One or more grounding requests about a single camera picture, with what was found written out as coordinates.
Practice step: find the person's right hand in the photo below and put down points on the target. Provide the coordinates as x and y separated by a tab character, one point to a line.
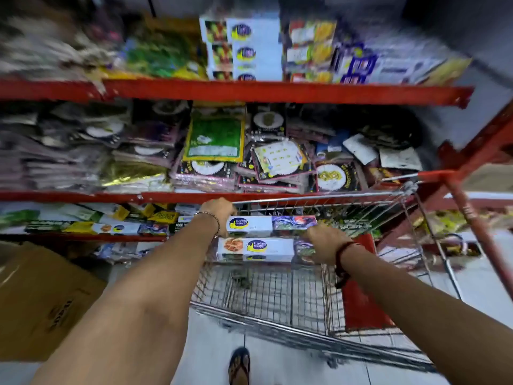
326	244

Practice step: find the person's left hand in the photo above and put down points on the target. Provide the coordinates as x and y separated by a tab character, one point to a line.
214	210

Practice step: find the person's left fingers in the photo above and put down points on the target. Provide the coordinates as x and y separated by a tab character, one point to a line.
230	210

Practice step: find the person's right fingers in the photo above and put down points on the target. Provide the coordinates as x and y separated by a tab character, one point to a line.
311	241

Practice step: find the white wrap box purple end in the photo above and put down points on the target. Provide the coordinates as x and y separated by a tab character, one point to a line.
256	225

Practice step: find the white wrap box food picture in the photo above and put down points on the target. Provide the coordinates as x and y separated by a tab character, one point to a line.
260	248

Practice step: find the person's left forearm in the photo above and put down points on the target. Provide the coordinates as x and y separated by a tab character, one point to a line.
148	300

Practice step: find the person's right forearm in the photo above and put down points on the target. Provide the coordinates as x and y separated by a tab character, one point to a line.
421	312

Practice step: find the white doily plate packet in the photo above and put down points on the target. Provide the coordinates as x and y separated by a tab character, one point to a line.
206	169

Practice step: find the gold round plate packet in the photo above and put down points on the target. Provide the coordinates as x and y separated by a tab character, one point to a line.
334	177

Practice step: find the packet with white printed card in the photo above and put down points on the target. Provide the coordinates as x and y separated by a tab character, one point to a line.
280	158

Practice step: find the green packet yellow border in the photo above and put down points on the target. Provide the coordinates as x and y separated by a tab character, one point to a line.
215	138

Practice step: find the black packet round plate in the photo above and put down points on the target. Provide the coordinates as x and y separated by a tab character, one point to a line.
267	121

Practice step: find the gold foil packet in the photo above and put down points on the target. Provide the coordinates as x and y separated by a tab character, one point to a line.
134	172

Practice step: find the long white box purple end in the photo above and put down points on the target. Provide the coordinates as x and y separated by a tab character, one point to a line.
128	228

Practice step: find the white paper napkin packet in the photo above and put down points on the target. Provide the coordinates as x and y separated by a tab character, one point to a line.
360	148
400	158

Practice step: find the red metal shelf rack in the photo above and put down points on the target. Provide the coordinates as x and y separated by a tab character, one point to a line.
256	92

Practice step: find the white wrap box on shelf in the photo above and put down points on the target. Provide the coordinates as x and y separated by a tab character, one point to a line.
248	75
248	31
250	55

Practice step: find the person's sandalled foot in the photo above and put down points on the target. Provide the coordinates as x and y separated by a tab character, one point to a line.
239	366

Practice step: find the row of yellow green boxes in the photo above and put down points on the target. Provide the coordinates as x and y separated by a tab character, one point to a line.
80	214

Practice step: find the green and yellow foil packet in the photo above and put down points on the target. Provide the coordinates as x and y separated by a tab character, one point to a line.
164	52

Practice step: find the stack of yellow label packets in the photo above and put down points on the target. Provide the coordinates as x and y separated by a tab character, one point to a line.
310	50

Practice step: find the pile of silver grey packets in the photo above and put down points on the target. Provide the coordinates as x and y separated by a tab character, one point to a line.
60	148

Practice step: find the pile of blue white packets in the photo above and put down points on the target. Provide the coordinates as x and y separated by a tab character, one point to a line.
392	64

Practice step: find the brown cardboard box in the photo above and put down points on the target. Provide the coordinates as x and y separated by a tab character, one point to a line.
40	300

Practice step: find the pile of grey plastic packets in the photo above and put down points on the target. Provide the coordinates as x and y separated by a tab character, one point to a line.
56	44

